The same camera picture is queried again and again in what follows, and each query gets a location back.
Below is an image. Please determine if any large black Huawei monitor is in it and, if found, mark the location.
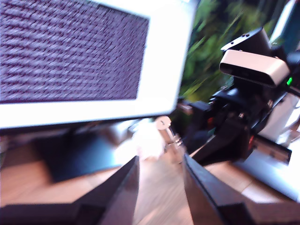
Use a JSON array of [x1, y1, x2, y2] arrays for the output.
[[0, 0, 199, 184]]

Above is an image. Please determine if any crumpled translucent plastic bag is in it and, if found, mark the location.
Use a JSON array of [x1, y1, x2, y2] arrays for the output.
[[114, 119, 165, 163]]

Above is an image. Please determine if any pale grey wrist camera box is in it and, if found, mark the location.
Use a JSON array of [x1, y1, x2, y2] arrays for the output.
[[219, 27, 292, 89]]

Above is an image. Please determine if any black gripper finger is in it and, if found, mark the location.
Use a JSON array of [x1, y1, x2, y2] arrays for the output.
[[189, 114, 255, 165], [180, 100, 226, 152], [0, 156, 141, 225], [183, 153, 300, 225]]

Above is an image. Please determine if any green leafy houseplant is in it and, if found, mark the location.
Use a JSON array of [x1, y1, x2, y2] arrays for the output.
[[180, 0, 289, 102]]

